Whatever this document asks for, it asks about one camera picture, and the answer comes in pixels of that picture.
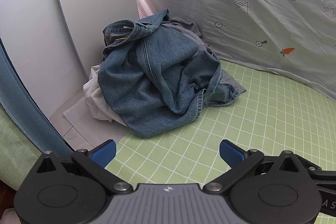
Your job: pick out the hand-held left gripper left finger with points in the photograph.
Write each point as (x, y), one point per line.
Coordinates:
(104, 153)

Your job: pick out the blue curtain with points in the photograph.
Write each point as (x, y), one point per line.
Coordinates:
(21, 98)

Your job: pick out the grey shirt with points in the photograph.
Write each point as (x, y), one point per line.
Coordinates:
(185, 27)

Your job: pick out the blue denim jeans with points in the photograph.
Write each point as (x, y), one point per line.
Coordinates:
(157, 77)

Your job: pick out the white garment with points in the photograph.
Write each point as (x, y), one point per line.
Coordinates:
(96, 103)

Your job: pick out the white headboard panel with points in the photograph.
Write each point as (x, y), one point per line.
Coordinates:
(92, 3)

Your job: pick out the green fuzzy cloth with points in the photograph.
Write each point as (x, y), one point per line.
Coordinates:
(13, 145)

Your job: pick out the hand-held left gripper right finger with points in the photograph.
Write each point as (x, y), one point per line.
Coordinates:
(231, 154)

